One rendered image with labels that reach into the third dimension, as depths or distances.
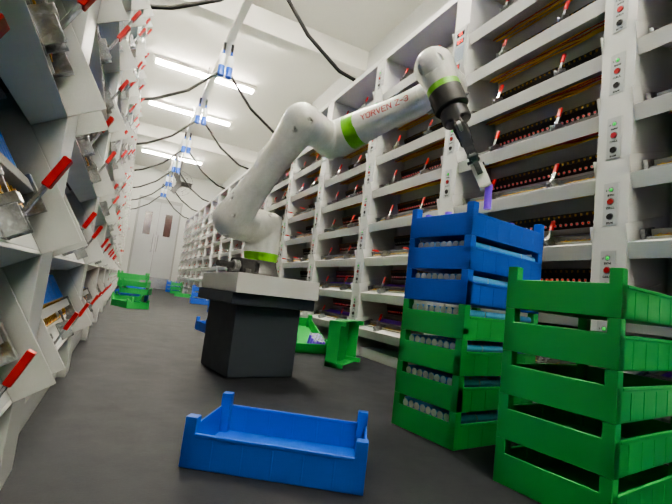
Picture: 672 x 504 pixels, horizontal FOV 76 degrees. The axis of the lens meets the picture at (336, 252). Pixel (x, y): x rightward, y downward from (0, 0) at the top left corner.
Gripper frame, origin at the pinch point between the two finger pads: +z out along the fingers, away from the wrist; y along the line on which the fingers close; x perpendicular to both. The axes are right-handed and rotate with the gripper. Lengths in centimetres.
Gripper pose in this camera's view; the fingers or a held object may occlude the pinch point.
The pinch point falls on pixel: (481, 176)
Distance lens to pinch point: 116.9
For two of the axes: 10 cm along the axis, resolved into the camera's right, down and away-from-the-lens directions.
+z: 2.8, 9.2, -2.8
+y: -4.2, -1.4, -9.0
